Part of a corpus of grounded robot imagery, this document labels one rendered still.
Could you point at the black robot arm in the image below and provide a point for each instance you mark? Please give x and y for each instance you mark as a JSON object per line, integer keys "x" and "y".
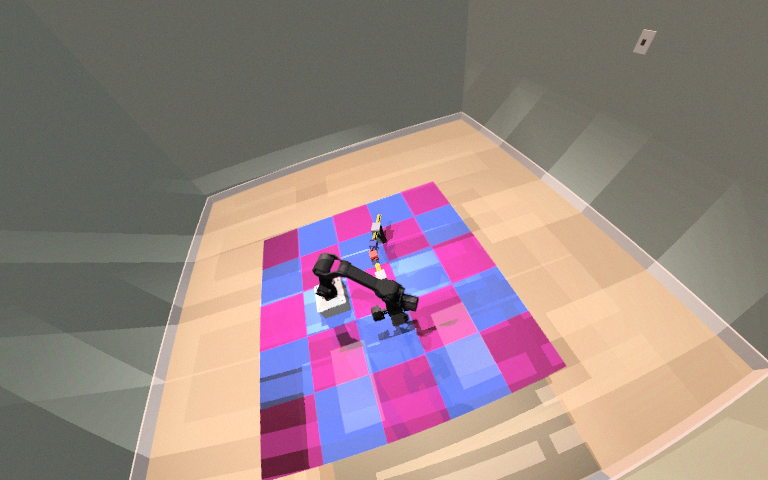
{"x": 391, "y": 292}

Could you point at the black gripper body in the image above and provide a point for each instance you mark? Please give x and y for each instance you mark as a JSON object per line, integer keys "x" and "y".
{"x": 377, "y": 313}

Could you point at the yellow octagonal bar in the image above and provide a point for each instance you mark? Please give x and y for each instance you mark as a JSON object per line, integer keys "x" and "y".
{"x": 380, "y": 274}

